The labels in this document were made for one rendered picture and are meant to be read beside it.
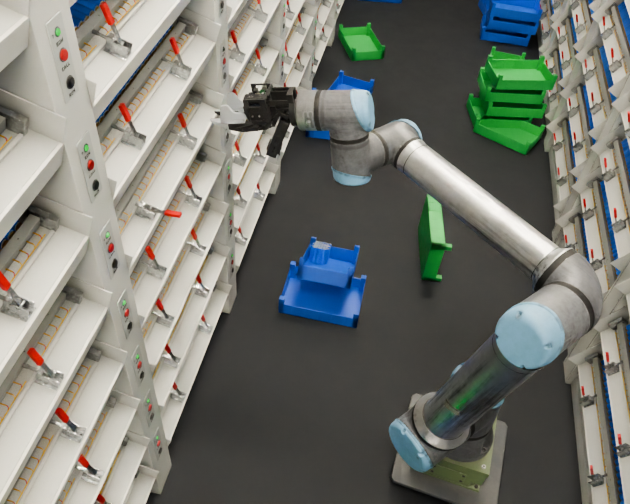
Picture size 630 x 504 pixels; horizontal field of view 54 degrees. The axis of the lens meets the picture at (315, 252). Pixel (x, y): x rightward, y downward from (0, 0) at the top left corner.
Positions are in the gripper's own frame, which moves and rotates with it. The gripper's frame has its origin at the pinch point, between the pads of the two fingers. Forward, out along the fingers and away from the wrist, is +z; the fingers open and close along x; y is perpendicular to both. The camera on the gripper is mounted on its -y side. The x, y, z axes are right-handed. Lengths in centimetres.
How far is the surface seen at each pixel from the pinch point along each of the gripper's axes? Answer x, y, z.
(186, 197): 0.8, -24.2, 15.2
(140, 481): 55, -83, 27
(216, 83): -18.1, -1.0, 6.7
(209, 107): -17.0, -7.5, 10.1
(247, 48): -51, -8, 9
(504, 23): -268, -106, -76
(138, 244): 35.1, -8.1, 8.8
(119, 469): 60, -64, 23
